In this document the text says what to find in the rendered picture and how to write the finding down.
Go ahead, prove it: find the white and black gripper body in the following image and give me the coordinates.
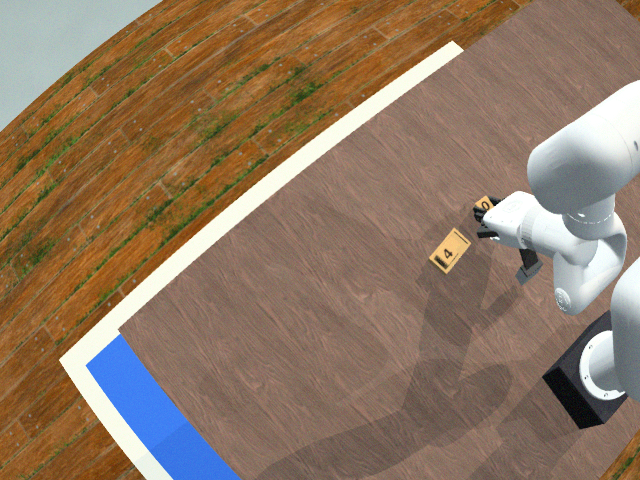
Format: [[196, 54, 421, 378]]
[[483, 191, 540, 249]]

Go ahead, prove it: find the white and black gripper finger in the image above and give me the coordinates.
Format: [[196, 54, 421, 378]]
[[473, 206, 499, 238], [488, 196, 506, 207]]

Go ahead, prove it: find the yellow number cube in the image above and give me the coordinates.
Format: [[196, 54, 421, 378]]
[[473, 196, 494, 212], [434, 242, 458, 269]]

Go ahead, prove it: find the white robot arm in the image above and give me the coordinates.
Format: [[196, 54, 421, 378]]
[[515, 80, 640, 403]]

